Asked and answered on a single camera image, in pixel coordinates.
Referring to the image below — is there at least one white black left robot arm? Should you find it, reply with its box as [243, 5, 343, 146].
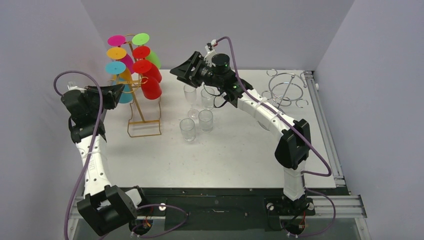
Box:
[61, 84, 149, 237]

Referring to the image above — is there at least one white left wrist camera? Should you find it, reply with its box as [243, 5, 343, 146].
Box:
[67, 81, 78, 91]

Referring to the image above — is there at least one clear glass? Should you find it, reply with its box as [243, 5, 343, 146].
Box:
[200, 87, 215, 111]
[198, 109, 214, 133]
[179, 118, 196, 142]

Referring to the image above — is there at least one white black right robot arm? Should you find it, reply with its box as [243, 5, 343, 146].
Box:
[170, 51, 311, 214]

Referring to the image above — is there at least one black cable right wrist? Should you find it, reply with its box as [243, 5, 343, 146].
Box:
[202, 84, 233, 110]

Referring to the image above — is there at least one red lower plastic wine glass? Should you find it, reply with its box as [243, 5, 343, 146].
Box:
[139, 74, 162, 100]

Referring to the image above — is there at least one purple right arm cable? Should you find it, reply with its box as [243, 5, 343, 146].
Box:
[211, 36, 337, 239]

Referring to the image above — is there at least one clear champagne flute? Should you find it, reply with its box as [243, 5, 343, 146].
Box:
[183, 84, 199, 120]

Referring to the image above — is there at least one green plastic wine glass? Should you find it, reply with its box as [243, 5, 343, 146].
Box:
[131, 32, 162, 69]

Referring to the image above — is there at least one red plastic wine glass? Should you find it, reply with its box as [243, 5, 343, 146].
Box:
[133, 59, 163, 83]
[139, 74, 162, 100]

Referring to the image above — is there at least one red upper plastic wine glass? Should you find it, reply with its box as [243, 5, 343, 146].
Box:
[133, 59, 163, 83]

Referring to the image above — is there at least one cyan plastic wine glass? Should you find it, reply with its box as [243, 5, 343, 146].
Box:
[105, 61, 134, 105]

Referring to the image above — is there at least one orange plastic wine glass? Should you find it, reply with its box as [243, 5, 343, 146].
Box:
[105, 59, 133, 82]

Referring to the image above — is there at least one magenta plastic wine glass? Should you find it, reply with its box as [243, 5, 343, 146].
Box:
[106, 35, 134, 74]

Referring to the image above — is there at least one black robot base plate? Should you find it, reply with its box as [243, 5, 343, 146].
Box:
[82, 187, 365, 233]

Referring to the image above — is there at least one gold wire glass rack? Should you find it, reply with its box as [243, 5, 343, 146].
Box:
[108, 34, 162, 138]

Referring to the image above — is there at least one chrome round glass rack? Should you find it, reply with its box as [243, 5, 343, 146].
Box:
[259, 68, 310, 120]

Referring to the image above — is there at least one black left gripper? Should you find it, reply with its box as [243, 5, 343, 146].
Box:
[84, 84, 125, 118]

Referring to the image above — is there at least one aluminium rail right side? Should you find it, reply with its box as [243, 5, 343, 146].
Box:
[302, 70, 346, 188]

